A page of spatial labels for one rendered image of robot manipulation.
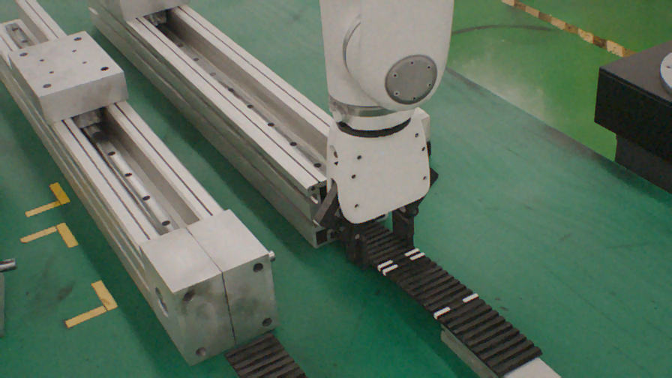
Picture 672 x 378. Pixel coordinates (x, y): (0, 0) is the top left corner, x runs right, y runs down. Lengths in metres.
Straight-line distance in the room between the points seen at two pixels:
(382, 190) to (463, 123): 0.36
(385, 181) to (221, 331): 0.22
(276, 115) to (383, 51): 0.47
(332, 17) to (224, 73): 0.53
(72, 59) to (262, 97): 0.25
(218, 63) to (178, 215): 0.36
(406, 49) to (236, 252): 0.27
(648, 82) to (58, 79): 0.74
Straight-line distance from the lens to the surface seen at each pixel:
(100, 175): 1.06
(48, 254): 1.10
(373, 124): 0.85
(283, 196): 1.06
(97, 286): 1.03
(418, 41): 0.74
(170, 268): 0.87
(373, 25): 0.73
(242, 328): 0.91
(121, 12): 1.45
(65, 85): 1.19
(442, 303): 0.89
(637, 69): 1.21
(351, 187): 0.88
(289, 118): 1.15
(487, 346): 0.85
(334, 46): 0.82
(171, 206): 1.05
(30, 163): 1.29
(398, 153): 0.89
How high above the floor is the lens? 1.40
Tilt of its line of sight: 34 degrees down
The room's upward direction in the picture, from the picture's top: 5 degrees counter-clockwise
